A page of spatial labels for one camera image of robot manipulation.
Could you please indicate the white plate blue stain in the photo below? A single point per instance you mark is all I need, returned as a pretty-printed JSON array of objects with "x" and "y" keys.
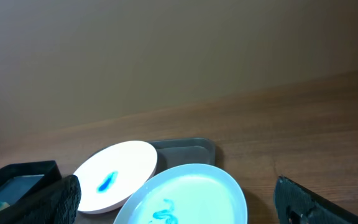
[{"x": 108, "y": 178}]

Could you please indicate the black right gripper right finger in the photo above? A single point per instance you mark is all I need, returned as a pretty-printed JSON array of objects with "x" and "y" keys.
[{"x": 296, "y": 204}]

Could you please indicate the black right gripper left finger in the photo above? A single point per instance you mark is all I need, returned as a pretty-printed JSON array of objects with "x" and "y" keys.
[{"x": 57, "y": 203}]

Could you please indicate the black water basin tray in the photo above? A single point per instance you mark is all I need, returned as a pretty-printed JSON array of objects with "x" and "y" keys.
[{"x": 18, "y": 181}]

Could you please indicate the dark brown serving tray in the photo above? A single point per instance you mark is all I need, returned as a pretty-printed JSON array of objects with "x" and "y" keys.
[{"x": 185, "y": 151}]

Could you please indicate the pale blue rimmed plate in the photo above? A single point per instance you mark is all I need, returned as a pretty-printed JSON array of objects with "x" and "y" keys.
[{"x": 187, "y": 194}]

